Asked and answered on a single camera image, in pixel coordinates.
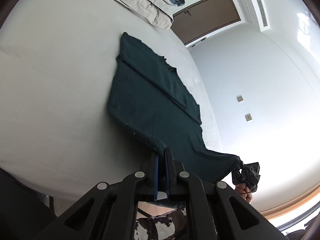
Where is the dark green knit sweater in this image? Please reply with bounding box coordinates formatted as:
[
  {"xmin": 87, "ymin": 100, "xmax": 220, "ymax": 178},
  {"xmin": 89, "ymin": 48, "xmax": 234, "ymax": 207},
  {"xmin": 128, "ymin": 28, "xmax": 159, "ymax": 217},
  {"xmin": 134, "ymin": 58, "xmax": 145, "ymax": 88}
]
[{"xmin": 107, "ymin": 33, "xmax": 240, "ymax": 183}]

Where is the person's right hand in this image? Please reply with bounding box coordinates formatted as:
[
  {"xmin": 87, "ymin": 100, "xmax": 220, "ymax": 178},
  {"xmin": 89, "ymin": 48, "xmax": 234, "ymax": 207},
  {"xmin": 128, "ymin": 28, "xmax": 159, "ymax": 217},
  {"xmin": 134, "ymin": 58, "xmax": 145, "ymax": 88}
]
[{"xmin": 235, "ymin": 183, "xmax": 253, "ymax": 204}]

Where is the dark brown door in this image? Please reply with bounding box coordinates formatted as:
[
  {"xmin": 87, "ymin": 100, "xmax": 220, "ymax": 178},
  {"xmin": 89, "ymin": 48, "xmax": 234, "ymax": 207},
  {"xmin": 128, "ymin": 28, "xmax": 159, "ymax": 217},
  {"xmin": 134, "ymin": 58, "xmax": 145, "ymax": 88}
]
[{"xmin": 171, "ymin": 0, "xmax": 241, "ymax": 45}]

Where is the white bed sheet mattress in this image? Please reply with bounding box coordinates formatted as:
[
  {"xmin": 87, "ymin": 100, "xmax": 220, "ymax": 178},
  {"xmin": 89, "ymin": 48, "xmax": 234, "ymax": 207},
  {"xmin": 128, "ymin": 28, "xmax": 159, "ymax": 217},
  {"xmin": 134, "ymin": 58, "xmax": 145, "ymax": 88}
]
[{"xmin": 1, "ymin": 0, "xmax": 220, "ymax": 200}]

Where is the ceiling air vent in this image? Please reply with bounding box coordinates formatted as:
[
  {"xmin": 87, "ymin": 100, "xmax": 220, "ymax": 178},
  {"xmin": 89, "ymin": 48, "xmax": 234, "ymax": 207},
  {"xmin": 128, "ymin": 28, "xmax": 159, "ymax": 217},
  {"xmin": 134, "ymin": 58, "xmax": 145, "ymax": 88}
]
[{"xmin": 257, "ymin": 0, "xmax": 268, "ymax": 27}]

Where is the wall socket plate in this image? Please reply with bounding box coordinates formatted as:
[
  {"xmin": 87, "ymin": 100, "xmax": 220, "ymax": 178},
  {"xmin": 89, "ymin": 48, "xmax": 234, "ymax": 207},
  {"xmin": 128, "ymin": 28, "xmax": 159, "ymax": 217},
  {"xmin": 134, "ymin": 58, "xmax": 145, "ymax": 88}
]
[{"xmin": 245, "ymin": 114, "xmax": 252, "ymax": 121}]

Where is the wall switch plate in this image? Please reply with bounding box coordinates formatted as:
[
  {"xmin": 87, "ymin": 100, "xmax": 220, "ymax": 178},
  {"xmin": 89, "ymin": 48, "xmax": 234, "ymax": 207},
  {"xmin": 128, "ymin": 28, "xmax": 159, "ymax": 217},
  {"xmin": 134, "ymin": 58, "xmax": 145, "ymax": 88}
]
[{"xmin": 237, "ymin": 95, "xmax": 244, "ymax": 102}]

